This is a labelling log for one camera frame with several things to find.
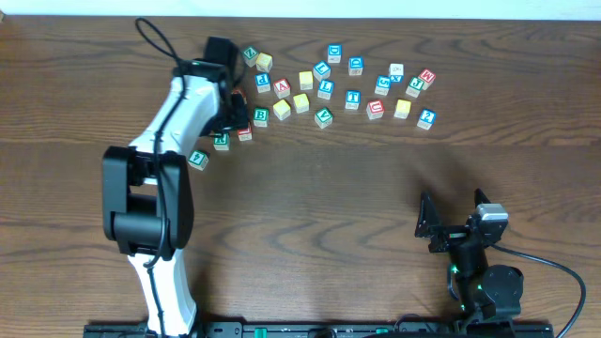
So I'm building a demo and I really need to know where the yellow O letter block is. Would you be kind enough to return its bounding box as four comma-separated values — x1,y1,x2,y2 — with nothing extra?
293,93,310,114

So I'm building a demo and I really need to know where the green R letter block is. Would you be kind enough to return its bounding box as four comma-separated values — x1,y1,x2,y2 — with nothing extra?
213,133,231,151

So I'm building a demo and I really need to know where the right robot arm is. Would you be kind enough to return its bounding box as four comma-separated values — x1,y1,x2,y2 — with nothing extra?
414,189,523,321

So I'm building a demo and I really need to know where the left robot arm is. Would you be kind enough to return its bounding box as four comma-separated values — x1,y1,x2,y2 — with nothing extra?
102,75,249,337

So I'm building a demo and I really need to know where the red U block left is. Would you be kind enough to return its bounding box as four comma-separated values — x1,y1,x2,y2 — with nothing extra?
232,89,247,104

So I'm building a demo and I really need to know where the red u block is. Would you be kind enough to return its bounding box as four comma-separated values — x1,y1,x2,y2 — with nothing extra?
232,89,247,104
366,100,385,120

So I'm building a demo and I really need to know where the green B letter block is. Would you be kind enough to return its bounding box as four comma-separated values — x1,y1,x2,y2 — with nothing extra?
253,107,270,128

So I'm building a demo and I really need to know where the blue P letter block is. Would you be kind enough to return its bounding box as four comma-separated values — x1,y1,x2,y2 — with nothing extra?
254,73,271,93

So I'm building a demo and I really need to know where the yellow C letter block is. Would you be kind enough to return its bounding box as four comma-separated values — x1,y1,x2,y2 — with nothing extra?
272,100,291,120

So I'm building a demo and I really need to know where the red A letter block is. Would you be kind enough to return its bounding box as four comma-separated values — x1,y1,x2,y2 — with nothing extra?
273,78,291,100

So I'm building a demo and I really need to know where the green 4 number block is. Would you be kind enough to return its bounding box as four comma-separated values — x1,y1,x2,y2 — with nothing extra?
188,150,209,171

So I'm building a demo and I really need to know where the yellow block beside Z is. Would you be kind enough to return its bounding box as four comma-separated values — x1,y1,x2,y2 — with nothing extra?
255,53,273,73

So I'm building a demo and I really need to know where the green Z letter block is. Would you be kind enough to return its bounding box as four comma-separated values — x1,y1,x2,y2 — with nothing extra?
242,46,259,68

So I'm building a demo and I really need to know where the yellow S letter block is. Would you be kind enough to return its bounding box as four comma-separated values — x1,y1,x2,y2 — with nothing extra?
299,71,314,90

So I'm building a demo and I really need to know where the green V block centre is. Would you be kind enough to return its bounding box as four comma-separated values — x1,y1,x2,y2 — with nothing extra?
315,107,333,129

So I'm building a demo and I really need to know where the blue 2 number block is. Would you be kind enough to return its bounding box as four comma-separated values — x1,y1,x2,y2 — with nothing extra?
417,109,437,130

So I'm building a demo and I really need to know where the blue L block lower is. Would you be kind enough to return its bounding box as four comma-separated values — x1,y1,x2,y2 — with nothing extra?
317,80,334,100

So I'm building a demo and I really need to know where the blue l block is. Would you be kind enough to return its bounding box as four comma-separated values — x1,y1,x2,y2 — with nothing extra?
317,80,334,100
313,61,331,82

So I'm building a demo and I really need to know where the blue L block upper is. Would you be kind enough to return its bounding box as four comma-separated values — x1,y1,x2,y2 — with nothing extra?
313,61,331,82

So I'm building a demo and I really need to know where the yellow O block right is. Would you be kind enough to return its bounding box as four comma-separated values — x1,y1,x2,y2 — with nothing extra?
393,100,411,119

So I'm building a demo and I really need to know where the blue D block top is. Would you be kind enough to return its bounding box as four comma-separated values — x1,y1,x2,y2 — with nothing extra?
327,44,342,64

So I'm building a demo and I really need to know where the blue d block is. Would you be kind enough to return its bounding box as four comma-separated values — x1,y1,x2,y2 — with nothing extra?
348,56,364,76
327,44,342,64

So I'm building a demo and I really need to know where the blue T letter block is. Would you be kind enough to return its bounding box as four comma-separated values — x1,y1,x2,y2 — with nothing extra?
345,90,361,110

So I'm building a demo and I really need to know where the red U block right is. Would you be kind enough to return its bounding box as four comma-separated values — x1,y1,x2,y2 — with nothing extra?
366,100,385,120

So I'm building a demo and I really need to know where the green J letter block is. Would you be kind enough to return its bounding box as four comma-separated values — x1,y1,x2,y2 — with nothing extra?
406,77,424,98

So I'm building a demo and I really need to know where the red M letter block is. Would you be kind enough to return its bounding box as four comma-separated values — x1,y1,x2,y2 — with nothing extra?
418,69,436,90

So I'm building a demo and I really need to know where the blue D block right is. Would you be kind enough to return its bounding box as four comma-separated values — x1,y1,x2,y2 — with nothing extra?
348,56,364,76

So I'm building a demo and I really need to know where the blue 5 number block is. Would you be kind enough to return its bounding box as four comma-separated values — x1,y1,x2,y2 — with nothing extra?
375,75,391,96

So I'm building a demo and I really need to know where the blue X letter block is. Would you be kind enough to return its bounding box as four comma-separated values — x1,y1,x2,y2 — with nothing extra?
389,63,405,83

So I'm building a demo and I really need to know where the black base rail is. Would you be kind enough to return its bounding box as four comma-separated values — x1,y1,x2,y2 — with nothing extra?
83,320,555,338

